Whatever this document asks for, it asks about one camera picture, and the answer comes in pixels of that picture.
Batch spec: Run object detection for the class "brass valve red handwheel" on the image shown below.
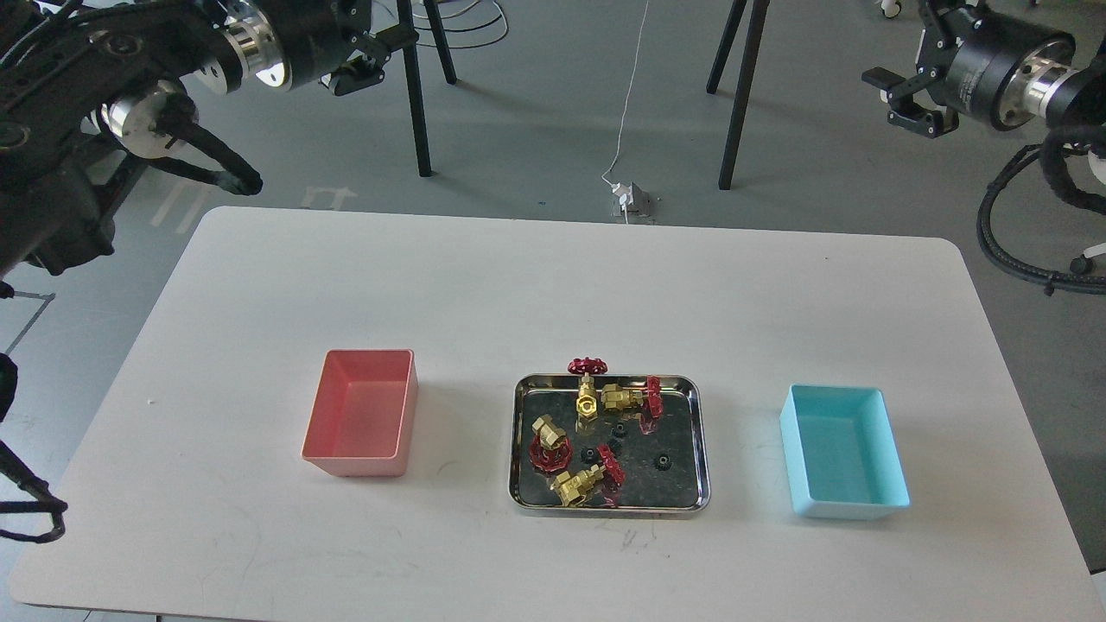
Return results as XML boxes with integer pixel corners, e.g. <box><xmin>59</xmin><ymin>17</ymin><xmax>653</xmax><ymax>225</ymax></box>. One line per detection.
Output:
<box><xmin>550</xmin><ymin>442</ymin><xmax>626</xmax><ymax>507</ymax></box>
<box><xmin>601</xmin><ymin>377</ymin><xmax>664</xmax><ymax>419</ymax></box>
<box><xmin>566</xmin><ymin>357</ymin><xmax>608</xmax><ymax>426</ymax></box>
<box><xmin>529</xmin><ymin>414</ymin><xmax>574</xmax><ymax>473</ymax></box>

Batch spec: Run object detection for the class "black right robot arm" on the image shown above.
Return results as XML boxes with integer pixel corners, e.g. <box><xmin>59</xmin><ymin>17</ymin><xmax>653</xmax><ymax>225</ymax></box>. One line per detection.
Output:
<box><xmin>860</xmin><ymin>1</ymin><xmax>1103</xmax><ymax>138</ymax></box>

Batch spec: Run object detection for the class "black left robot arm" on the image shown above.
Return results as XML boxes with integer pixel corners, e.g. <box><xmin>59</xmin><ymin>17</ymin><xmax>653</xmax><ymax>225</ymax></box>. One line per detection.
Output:
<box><xmin>1</xmin><ymin>1</ymin><xmax>431</xmax><ymax>274</ymax></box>

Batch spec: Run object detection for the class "white caster top right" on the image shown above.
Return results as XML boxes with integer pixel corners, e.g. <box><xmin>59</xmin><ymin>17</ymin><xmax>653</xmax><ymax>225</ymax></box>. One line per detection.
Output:
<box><xmin>877</xmin><ymin>0</ymin><xmax>902</xmax><ymax>19</ymax></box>

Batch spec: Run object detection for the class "black stand leg left rear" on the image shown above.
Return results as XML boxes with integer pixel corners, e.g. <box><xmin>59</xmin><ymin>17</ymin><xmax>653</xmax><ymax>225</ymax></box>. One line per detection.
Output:
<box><xmin>422</xmin><ymin>0</ymin><xmax>458</xmax><ymax>86</ymax></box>

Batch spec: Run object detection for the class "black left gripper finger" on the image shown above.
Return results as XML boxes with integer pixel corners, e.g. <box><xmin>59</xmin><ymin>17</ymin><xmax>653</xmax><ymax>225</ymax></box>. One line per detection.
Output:
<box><xmin>321</xmin><ymin>62</ymin><xmax>385</xmax><ymax>96</ymax></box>
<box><xmin>359</xmin><ymin>23</ymin><xmax>418</xmax><ymax>60</ymax></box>

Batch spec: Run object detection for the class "brass valve red handwheel upright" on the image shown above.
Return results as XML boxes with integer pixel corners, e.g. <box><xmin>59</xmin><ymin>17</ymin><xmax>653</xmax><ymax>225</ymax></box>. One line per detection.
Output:
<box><xmin>566</xmin><ymin>357</ymin><xmax>608</xmax><ymax>426</ymax></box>

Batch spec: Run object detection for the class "white floor power adapter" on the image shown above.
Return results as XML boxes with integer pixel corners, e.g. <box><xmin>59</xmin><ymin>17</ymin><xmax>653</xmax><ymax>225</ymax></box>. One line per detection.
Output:
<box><xmin>611</xmin><ymin>182</ymin><xmax>653</xmax><ymax>220</ymax></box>

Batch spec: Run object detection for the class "black stand leg right rear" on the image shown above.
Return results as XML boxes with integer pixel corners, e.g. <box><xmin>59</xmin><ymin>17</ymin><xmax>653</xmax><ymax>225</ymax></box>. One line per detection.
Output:
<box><xmin>705</xmin><ymin>0</ymin><xmax>747</xmax><ymax>94</ymax></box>

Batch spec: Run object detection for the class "white chair caster right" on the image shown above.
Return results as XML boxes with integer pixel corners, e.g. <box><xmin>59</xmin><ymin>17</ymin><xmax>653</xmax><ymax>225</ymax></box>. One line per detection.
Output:
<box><xmin>1068</xmin><ymin>243</ymin><xmax>1106</xmax><ymax>276</ymax></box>

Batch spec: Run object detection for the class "pink plastic box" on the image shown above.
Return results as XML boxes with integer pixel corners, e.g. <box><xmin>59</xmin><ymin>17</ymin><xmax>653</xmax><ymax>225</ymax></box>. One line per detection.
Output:
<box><xmin>301</xmin><ymin>349</ymin><xmax>418</xmax><ymax>477</ymax></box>

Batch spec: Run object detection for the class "brass valve red handwheel front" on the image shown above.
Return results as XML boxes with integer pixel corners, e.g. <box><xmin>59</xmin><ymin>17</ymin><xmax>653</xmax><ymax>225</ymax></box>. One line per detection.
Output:
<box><xmin>550</xmin><ymin>442</ymin><xmax>626</xmax><ymax>507</ymax></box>

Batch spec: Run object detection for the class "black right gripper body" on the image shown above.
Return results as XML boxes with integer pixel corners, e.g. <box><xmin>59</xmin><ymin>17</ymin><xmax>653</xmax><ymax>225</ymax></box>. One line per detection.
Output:
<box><xmin>918</xmin><ymin>1</ymin><xmax>1076</xmax><ymax>131</ymax></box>

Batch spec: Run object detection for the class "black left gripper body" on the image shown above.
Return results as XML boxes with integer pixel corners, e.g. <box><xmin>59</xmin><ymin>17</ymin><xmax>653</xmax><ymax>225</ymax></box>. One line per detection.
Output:
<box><xmin>259</xmin><ymin>1</ymin><xmax>374</xmax><ymax>91</ymax></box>

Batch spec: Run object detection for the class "floor cable bundle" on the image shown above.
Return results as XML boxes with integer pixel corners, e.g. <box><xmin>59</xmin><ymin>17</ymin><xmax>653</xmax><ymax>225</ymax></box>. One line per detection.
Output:
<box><xmin>410</xmin><ymin>0</ymin><xmax>510</xmax><ymax>49</ymax></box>

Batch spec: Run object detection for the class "black stand leg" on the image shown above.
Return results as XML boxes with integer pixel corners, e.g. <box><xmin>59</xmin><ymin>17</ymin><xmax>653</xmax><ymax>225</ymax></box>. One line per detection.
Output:
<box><xmin>422</xmin><ymin>0</ymin><xmax>458</xmax><ymax>86</ymax></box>
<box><xmin>705</xmin><ymin>0</ymin><xmax>747</xmax><ymax>94</ymax></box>
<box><xmin>403</xmin><ymin>35</ymin><xmax>432</xmax><ymax>178</ymax></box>
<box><xmin>716</xmin><ymin>1</ymin><xmax>770</xmax><ymax>190</ymax></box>

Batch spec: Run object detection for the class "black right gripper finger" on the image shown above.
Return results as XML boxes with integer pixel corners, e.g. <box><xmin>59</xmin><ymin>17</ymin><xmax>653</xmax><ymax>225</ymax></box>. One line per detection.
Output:
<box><xmin>887</xmin><ymin>96</ymin><xmax>959</xmax><ymax>139</ymax></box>
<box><xmin>860</xmin><ymin>68</ymin><xmax>935</xmax><ymax>99</ymax></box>

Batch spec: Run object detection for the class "shiny metal tray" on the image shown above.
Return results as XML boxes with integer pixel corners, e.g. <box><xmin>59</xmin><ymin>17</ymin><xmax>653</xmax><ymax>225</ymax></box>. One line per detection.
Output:
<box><xmin>509</xmin><ymin>373</ymin><xmax>710</xmax><ymax>517</ymax></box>

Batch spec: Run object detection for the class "light blue plastic box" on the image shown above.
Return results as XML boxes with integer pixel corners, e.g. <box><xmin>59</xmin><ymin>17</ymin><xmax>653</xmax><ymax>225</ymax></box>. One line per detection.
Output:
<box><xmin>779</xmin><ymin>384</ymin><xmax>912</xmax><ymax>520</ymax></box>

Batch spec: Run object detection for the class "white floor cable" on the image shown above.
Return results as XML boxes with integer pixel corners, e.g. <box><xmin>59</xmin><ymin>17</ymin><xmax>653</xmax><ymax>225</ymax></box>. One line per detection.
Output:
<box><xmin>602</xmin><ymin>0</ymin><xmax>651</xmax><ymax>187</ymax></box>

